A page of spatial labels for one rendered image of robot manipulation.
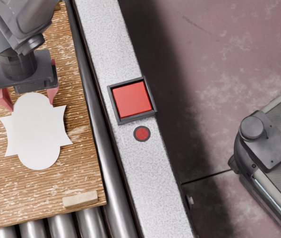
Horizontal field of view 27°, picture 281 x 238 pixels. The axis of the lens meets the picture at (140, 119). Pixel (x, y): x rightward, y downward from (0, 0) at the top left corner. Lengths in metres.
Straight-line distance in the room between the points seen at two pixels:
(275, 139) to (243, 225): 0.35
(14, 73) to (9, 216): 0.24
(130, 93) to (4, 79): 0.24
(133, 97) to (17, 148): 0.23
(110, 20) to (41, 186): 0.36
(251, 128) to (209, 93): 0.42
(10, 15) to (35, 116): 0.30
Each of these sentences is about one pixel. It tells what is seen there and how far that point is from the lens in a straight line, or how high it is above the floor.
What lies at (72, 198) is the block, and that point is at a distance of 0.99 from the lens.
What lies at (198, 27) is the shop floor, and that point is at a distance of 2.24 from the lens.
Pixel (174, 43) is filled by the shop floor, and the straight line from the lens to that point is 2.20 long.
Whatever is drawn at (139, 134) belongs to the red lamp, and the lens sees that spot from 1.07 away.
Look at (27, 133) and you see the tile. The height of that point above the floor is 0.96.
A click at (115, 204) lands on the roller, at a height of 0.92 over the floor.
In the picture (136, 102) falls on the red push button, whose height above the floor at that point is 0.93.
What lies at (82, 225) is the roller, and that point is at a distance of 1.03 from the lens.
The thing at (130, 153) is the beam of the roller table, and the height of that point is 0.92.
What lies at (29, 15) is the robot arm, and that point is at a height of 1.30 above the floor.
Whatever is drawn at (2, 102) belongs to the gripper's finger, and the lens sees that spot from 1.01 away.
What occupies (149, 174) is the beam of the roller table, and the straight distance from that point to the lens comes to 1.04.
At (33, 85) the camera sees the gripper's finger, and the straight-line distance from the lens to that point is 0.97.
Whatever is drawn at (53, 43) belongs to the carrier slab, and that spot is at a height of 0.94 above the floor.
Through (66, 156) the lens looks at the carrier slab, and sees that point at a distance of 1.04.
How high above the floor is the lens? 1.92
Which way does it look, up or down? 68 degrees down
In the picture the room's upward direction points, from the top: 1 degrees counter-clockwise
